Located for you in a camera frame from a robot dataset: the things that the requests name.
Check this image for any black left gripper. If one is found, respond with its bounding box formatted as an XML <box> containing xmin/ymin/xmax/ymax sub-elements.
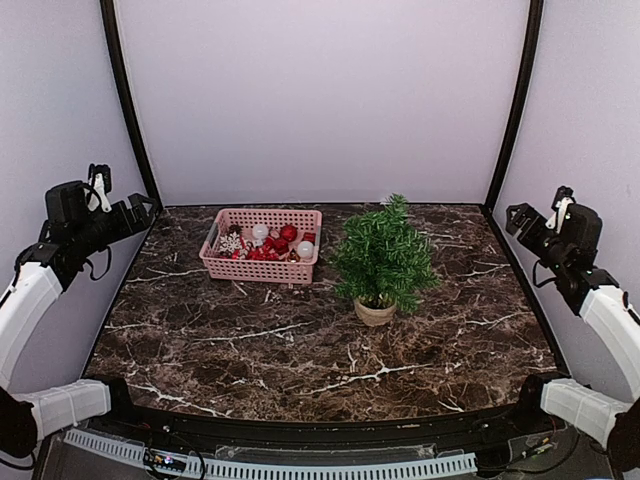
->
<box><xmin>72</xmin><ymin>193</ymin><xmax>157</xmax><ymax>256</ymax></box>

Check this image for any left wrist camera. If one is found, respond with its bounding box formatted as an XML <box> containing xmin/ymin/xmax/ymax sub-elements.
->
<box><xmin>84</xmin><ymin>164</ymin><xmax>112</xmax><ymax>213</ymax></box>

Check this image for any pink plastic basket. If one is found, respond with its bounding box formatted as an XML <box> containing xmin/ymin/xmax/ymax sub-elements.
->
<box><xmin>199</xmin><ymin>208</ymin><xmax>322</xmax><ymax>285</ymax></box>

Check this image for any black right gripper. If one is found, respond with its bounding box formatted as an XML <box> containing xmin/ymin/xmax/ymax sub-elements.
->
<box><xmin>506</xmin><ymin>203</ymin><xmax>570</xmax><ymax>273</ymax></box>

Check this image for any small green christmas tree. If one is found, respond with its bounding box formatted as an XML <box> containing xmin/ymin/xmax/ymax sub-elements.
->
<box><xmin>331</xmin><ymin>193</ymin><xmax>440</xmax><ymax>313</ymax></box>

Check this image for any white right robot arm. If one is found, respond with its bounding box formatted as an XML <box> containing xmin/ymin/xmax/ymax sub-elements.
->
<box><xmin>506</xmin><ymin>196</ymin><xmax>639</xmax><ymax>472</ymax></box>

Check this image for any red ball ornament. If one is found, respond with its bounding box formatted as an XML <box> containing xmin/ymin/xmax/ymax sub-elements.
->
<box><xmin>279</xmin><ymin>224</ymin><xmax>298</xmax><ymax>243</ymax></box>

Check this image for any white slotted cable duct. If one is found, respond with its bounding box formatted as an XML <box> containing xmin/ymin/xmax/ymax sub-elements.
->
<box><xmin>63</xmin><ymin>429</ymin><xmax>478</xmax><ymax>479</ymax></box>

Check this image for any beige tree pot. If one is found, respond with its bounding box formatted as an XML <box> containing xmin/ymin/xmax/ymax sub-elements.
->
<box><xmin>353</xmin><ymin>299</ymin><xmax>397</xmax><ymax>327</ymax></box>

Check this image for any white ball ornament right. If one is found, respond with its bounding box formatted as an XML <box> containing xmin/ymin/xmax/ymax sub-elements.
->
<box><xmin>296</xmin><ymin>240</ymin><xmax>315</xmax><ymax>261</ymax></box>

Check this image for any white ball ornament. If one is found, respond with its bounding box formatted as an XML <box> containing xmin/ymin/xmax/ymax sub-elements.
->
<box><xmin>252</xmin><ymin>224</ymin><xmax>269</xmax><ymax>244</ymax></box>
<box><xmin>296</xmin><ymin>240</ymin><xmax>315</xmax><ymax>261</ymax></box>

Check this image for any white snowflake ornament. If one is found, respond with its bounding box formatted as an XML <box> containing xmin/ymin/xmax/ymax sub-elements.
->
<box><xmin>218</xmin><ymin>231</ymin><xmax>244</xmax><ymax>257</ymax></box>

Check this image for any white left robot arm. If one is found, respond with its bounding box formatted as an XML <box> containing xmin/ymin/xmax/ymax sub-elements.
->
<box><xmin>1</xmin><ymin>174</ymin><xmax>158</xmax><ymax>459</ymax></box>

